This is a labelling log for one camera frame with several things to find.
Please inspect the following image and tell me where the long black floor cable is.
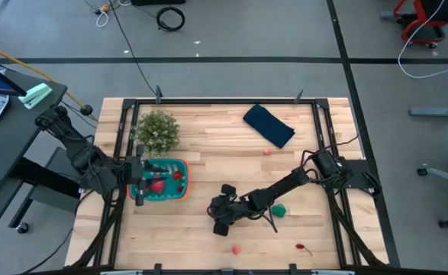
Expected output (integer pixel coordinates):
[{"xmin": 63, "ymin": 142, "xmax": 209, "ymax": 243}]
[{"xmin": 108, "ymin": 0, "xmax": 160, "ymax": 97}]

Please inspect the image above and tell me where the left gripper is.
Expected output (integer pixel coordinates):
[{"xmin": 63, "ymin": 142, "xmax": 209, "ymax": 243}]
[{"xmin": 123, "ymin": 144, "xmax": 170, "ymax": 207}]

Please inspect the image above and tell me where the coiled black cable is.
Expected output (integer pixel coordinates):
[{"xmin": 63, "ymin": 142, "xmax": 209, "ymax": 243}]
[{"xmin": 156, "ymin": 6, "xmax": 186, "ymax": 32}]

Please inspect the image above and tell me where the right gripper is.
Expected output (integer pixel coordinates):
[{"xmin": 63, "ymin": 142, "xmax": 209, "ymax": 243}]
[{"xmin": 207, "ymin": 183, "xmax": 248, "ymax": 237}]

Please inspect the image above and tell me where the grey table foot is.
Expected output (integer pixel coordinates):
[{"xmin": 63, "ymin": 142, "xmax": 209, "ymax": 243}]
[{"xmin": 408, "ymin": 101, "xmax": 448, "ymax": 118}]

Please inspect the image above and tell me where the long white cable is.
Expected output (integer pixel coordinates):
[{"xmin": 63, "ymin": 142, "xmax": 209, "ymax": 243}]
[{"xmin": 398, "ymin": 0, "xmax": 448, "ymax": 79}]

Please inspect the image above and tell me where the artificial green potted plant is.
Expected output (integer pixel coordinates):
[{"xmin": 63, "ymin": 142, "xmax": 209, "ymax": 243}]
[{"xmin": 135, "ymin": 109, "xmax": 181, "ymax": 157}]

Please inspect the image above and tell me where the black desk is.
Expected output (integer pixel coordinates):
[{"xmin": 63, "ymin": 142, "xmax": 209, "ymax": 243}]
[{"xmin": 0, "ymin": 57, "xmax": 83, "ymax": 249}]

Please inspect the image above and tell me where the red cherry toy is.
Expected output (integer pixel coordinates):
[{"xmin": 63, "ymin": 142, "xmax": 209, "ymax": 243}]
[{"xmin": 295, "ymin": 243, "xmax": 314, "ymax": 257}]

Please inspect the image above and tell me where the teal basket orange rim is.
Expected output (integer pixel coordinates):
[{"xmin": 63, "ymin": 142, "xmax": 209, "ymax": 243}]
[{"xmin": 127, "ymin": 158, "xmax": 191, "ymax": 202}]

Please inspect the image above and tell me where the black aluminium rig frame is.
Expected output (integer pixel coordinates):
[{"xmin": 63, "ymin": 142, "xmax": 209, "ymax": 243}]
[{"xmin": 69, "ymin": 89, "xmax": 392, "ymax": 275}]

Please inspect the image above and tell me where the white cable yellow plug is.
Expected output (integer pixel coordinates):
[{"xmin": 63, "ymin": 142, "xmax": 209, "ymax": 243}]
[{"xmin": 95, "ymin": 0, "xmax": 132, "ymax": 28}]

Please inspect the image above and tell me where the mint green stapler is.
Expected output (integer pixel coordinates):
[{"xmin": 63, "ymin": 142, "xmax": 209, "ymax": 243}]
[{"xmin": 18, "ymin": 82, "xmax": 53, "ymax": 111}]

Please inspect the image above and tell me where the folded dark blue cloth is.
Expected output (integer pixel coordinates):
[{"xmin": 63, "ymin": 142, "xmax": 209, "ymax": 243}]
[{"xmin": 242, "ymin": 103, "xmax": 296, "ymax": 149}]

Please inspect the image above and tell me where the red black cart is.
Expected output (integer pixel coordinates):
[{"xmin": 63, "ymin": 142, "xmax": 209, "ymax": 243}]
[{"xmin": 379, "ymin": 0, "xmax": 448, "ymax": 49}]

